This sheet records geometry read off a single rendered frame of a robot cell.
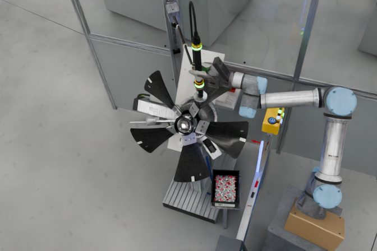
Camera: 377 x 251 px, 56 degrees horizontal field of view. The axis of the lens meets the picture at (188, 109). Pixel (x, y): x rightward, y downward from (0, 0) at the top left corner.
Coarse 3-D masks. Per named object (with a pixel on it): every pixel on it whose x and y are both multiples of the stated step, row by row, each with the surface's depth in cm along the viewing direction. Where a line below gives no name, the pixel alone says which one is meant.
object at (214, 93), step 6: (204, 84) 204; (204, 90) 203; (210, 90) 199; (216, 90) 196; (222, 90) 194; (228, 90) 192; (210, 96) 198; (216, 96) 195; (198, 102) 204; (204, 102) 199
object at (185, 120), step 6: (186, 114) 205; (198, 114) 210; (180, 120) 204; (186, 120) 202; (192, 120) 202; (198, 120) 211; (174, 126) 204; (180, 126) 204; (186, 126) 203; (192, 126) 201; (180, 132) 204; (186, 132) 204; (192, 132) 213
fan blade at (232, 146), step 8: (208, 128) 205; (216, 128) 204; (224, 128) 203; (232, 128) 202; (240, 128) 201; (248, 128) 200; (208, 136) 202; (216, 136) 201; (224, 136) 200; (232, 136) 200; (240, 136) 199; (216, 144) 200; (224, 144) 199; (232, 144) 198; (240, 144) 198; (232, 152) 197; (240, 152) 197
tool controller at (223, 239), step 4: (220, 236) 162; (224, 236) 162; (220, 240) 161; (224, 240) 161; (228, 240) 160; (232, 240) 159; (236, 240) 159; (240, 240) 158; (220, 244) 160; (224, 244) 159; (228, 244) 159; (232, 244) 158; (236, 244) 158; (240, 244) 157; (244, 244) 161; (216, 248) 159; (220, 248) 159; (224, 248) 158; (228, 248) 158; (232, 248) 157; (236, 248) 157; (240, 248) 156; (244, 248) 161
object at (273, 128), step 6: (270, 108) 225; (276, 108) 225; (282, 108) 224; (270, 114) 222; (276, 114) 222; (282, 114) 222; (264, 120) 219; (276, 120) 219; (264, 126) 220; (270, 126) 218; (276, 126) 216; (270, 132) 223; (276, 132) 221
